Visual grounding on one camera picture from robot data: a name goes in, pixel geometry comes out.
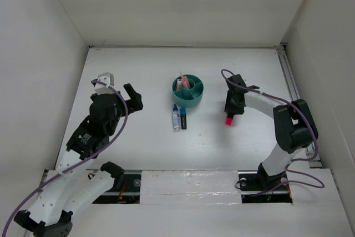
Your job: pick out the black marker blue cap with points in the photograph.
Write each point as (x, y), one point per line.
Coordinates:
(183, 118)

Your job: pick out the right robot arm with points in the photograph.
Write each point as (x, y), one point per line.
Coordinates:
(294, 128)

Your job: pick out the clear spray bottle blue cap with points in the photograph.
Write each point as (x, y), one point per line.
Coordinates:
(176, 119)

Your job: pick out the aluminium rail right side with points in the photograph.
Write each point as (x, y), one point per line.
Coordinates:
(312, 156)

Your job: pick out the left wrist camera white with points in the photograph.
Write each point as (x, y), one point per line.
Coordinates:
(102, 83)

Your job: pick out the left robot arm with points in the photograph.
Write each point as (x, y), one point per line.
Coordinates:
(52, 213)

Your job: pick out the orange marker pen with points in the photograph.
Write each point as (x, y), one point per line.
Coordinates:
(190, 82)

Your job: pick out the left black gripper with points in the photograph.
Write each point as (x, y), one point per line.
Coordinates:
(135, 98)

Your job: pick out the black pink highlighter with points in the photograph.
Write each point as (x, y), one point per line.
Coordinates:
(229, 119)

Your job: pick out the red pink pen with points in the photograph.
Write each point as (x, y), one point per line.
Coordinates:
(185, 84)

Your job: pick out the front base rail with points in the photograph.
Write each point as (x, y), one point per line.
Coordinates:
(190, 187)

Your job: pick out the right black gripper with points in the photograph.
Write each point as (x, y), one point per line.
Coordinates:
(228, 107)

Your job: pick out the teal round compartment organizer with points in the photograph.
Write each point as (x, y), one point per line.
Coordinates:
(188, 98)

